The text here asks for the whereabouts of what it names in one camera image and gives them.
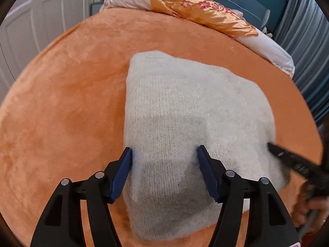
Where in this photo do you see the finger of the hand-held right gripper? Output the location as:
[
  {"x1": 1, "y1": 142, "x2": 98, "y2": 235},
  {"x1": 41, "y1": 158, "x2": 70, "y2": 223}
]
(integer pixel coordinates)
[{"x1": 267, "y1": 143, "x2": 329, "y2": 186}]

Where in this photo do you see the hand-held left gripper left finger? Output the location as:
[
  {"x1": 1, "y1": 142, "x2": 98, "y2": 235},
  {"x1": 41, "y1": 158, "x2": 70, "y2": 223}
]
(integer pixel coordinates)
[{"x1": 30, "y1": 147, "x2": 133, "y2": 247}]

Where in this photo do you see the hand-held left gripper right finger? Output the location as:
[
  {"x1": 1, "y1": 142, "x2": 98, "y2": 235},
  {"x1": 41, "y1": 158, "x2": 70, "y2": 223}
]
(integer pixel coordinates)
[{"x1": 197, "y1": 145, "x2": 300, "y2": 247}]

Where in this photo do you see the white fuzzy knit sweater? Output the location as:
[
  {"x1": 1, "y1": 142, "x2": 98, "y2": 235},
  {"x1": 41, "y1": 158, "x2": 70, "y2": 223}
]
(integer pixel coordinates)
[{"x1": 123, "y1": 51, "x2": 290, "y2": 241}]

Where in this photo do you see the person's right hand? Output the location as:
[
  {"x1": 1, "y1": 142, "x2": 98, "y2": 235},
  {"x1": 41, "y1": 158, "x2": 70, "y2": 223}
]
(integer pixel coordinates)
[{"x1": 293, "y1": 185, "x2": 329, "y2": 237}]

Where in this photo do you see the orange plush blanket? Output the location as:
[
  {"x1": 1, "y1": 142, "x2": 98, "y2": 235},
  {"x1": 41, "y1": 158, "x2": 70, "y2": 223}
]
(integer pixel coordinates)
[{"x1": 0, "y1": 8, "x2": 325, "y2": 247}]

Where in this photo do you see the grey curtain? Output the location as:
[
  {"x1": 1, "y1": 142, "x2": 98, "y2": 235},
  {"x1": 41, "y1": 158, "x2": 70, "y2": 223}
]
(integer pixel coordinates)
[{"x1": 272, "y1": 0, "x2": 329, "y2": 124}]

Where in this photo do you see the orange floral satin cover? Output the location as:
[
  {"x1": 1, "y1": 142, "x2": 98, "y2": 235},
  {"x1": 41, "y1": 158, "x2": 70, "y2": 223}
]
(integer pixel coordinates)
[{"x1": 150, "y1": 0, "x2": 259, "y2": 40}]

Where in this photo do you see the blue nightstand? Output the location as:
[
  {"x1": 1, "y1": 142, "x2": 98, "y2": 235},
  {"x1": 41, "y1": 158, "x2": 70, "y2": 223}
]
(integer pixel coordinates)
[{"x1": 90, "y1": 1, "x2": 105, "y2": 18}]

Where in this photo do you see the white wardrobe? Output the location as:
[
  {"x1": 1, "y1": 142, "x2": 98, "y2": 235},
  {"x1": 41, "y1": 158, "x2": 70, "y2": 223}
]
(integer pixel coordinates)
[{"x1": 0, "y1": 0, "x2": 104, "y2": 93}]

